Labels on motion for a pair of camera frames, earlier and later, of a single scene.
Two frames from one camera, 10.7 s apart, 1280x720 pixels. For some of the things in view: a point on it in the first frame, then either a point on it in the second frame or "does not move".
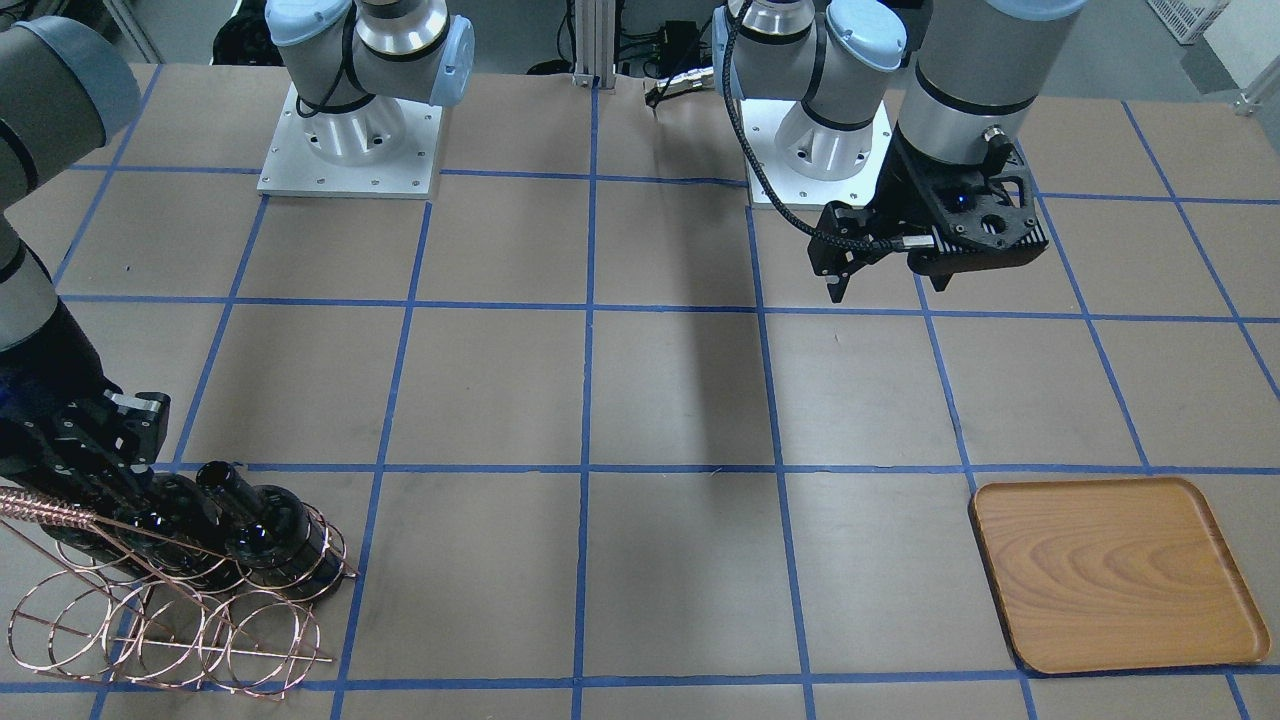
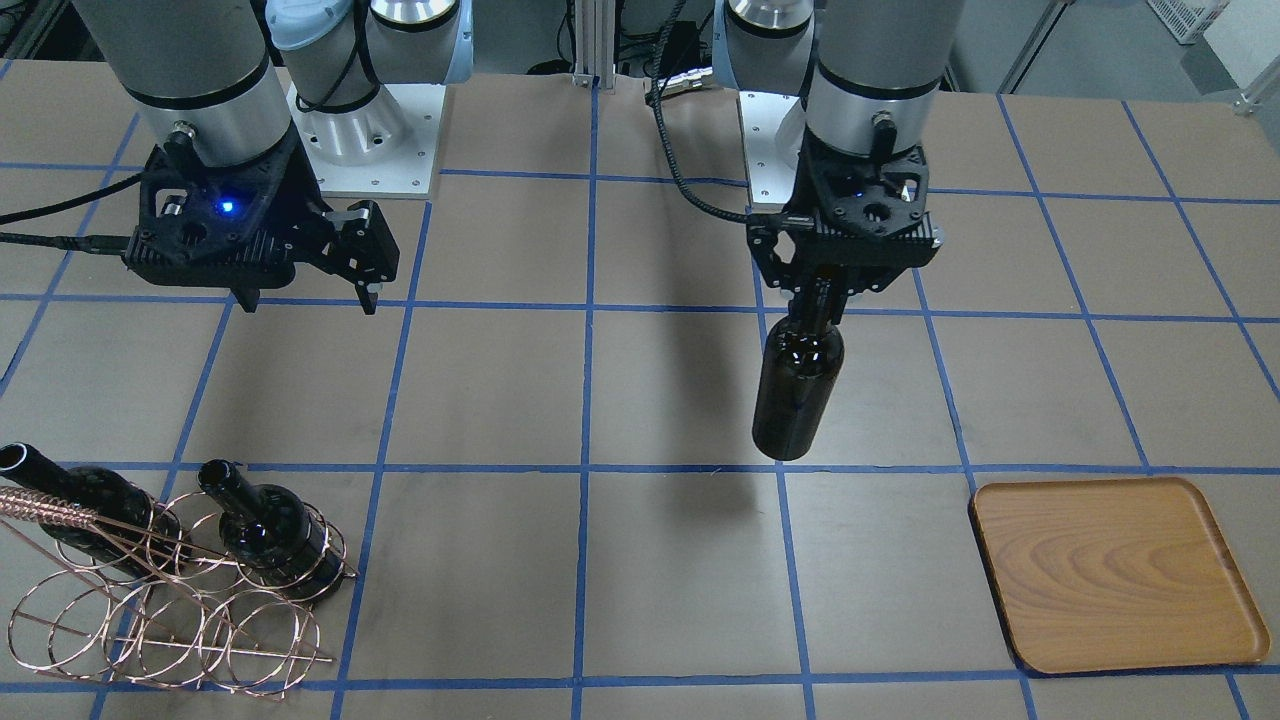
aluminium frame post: [594, 43] does not move
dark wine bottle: [279, 541] does not move
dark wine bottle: [176, 529] → [802, 364]
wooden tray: [1111, 574] does not move
